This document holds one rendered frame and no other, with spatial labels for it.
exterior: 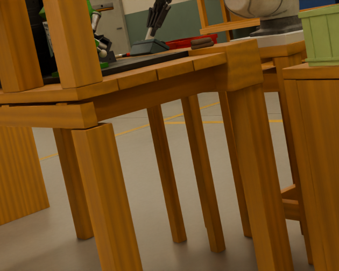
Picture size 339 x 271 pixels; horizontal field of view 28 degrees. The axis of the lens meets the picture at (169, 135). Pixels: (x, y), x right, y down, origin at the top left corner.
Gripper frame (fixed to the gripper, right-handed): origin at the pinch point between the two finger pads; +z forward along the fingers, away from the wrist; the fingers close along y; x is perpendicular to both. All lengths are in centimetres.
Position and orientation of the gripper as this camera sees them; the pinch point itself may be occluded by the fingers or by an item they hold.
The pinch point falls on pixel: (150, 36)
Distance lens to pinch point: 275.6
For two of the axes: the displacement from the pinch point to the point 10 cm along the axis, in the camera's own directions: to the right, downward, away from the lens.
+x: -7.5, -3.5, -5.5
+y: -5.8, -0.2, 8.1
